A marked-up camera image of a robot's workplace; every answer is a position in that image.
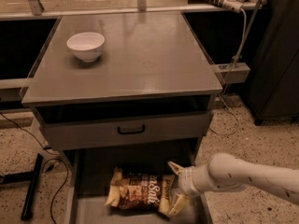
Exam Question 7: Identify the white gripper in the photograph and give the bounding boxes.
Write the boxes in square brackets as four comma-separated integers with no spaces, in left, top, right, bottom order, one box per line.
[166,161,209,217]

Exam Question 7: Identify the brown chip bag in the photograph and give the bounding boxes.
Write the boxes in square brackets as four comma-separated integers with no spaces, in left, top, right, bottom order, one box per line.
[106,167,175,216]

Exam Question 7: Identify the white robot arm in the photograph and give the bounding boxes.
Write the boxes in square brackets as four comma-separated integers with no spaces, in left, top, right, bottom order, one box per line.
[166,153,299,217]

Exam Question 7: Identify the open grey middle drawer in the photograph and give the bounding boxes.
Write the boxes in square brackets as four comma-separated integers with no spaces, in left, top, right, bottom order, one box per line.
[64,139,214,224]

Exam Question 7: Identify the grey drawer cabinet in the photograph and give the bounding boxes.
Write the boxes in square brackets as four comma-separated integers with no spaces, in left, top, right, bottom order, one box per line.
[21,10,224,159]

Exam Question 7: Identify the grey top drawer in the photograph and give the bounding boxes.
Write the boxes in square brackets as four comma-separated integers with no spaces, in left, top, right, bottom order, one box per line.
[36,111,213,150]

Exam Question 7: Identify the dark cabinet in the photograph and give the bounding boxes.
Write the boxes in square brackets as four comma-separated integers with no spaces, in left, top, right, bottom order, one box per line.
[245,0,299,126]

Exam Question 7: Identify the black metal stand foot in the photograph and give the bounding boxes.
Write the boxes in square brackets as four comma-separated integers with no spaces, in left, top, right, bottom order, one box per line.
[0,154,43,221]

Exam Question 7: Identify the white ceramic bowl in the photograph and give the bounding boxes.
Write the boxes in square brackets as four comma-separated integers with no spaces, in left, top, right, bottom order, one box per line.
[66,32,105,63]

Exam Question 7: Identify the black drawer handle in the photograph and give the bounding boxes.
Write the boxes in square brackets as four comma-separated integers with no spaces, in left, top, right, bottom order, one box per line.
[117,124,146,135]

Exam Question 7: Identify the white cable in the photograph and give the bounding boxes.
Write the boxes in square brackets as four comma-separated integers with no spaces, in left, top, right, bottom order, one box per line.
[208,7,249,137]

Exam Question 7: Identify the grey side bracket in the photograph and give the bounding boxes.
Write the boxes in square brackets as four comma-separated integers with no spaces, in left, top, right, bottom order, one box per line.
[212,63,250,85]

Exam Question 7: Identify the black floor cable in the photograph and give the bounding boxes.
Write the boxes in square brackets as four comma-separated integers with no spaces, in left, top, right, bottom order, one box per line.
[0,112,70,224]

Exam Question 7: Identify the grey metal rail frame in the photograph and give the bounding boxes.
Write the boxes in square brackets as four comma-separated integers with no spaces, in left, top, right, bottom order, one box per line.
[0,0,269,21]

